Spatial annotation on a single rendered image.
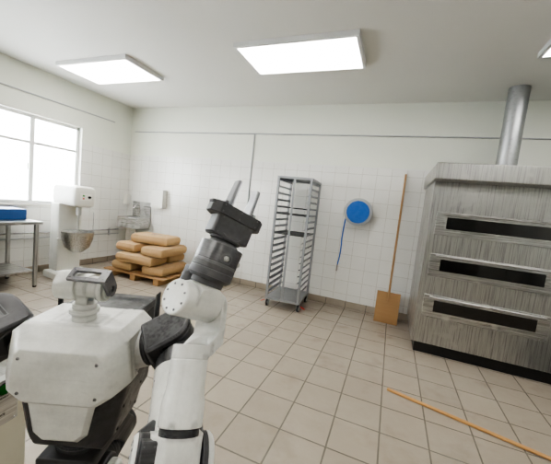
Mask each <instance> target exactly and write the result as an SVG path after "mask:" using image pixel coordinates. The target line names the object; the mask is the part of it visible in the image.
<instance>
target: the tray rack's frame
mask: <svg viewBox="0 0 551 464"><path fill-rule="evenodd" d="M280 179H283V180H287V181H289V182H292V183H294V184H293V192H292V200H291V208H290V217H289V225H288V233H287V249H286V257H285V265H284V273H283V282H282V286H278V287H277V288H276V289H275V290H273V291H272V292H271V293H269V294H268V291H267V290H268V287H269V285H268V283H269V276H270V270H271V266H270V264H271V261H272V260H271V257H272V250H273V244H274V241H273V239H274V236H275V234H274V231H275V224H276V211H277V207H276V206H277V203H278V200H277V198H278V192H279V185H280ZM309 182H310V183H309ZM313 182H315V183H316V184H318V185H322V184H321V183H320V182H319V181H317V180H315V179H314V178H302V177H289V176H278V177H277V186H276V195H275V211H274V220H273V228H272V236H271V246H270V254H269V262H268V272H267V280H266V288H265V300H266V298H267V299H268V303H269V299H271V300H275V301H279V302H284V303H289V304H292V305H297V306H298V305H300V304H301V303H300V302H301V301H302V300H303V299H304V298H305V297H306V296H307V299H308V292H306V291H302V292H300V291H301V290H300V286H301V278H302V270H303V262H304V255H305V247H306V239H307V231H308V223H309V215H310V208H311V193H312V185H313ZM296 183H303V184H310V193H309V200H308V209H307V216H306V225H305V232H304V240H303V248H302V256H301V264H300V272H299V287H298V291H296V290H297V289H292V288H287V287H284V284H285V277H286V268H287V253H288V244H289V236H290V228H291V220H292V212H293V203H294V195H295V187H296ZM295 296H297V297H295ZM268 303H267V304H268Z"/></svg>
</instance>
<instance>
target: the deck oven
mask: <svg viewBox="0 0 551 464"><path fill-rule="evenodd" d="M424 190H426V194H425V200H424V206H423V213H422V218H421V225H420V230H419V237H418V242H417V249H416V260H415V266H414V272H413V279H412V284H411V291H410V297H409V303H408V309H407V318H408V325H409V331H410V338H411V341H412V347H413V350H415V351H419V352H422V353H426V354H433V355H436V356H440V357H444V358H448V359H451V360H455V361H459V362H463V363H466V364H470V365H477V366H481V367H484V368H487V369H491V370H495V371H499V372H502V373H506V374H510V375H514V376H517V377H524V378H528V379H531V380H535V381H539V382H543V383H546V384H550V385H551V168H550V167H530V166H509V165H488V164H467V163H447V162H438V163H437V164H436V165H435V167H434V168H433V169H432V170H431V171H430V172H429V173H428V174H427V176H426V177H425V183H424Z"/></svg>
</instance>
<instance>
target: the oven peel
mask: <svg viewBox="0 0 551 464"><path fill-rule="evenodd" d="M406 177H407V174H405V175H404V187H403V194H402V201H401V207H400V214H399V220H398V227H397V232H396V239H395V245H394V252H393V264H392V270H391V277H390V283H389V290H388V292H384V291H380V290H378V292H377V298H376V305H375V311H374V318H373V320H375V321H378V322H382V323H387V324H391V325H394V326H397V320H398V312H399V306H400V299H401V295H399V294H395V293H391V286H392V279H393V267H394V261H395V254H396V248H397V241H398V235H399V228H400V222H401V215H402V209H403V202H404V190H405V184H406Z"/></svg>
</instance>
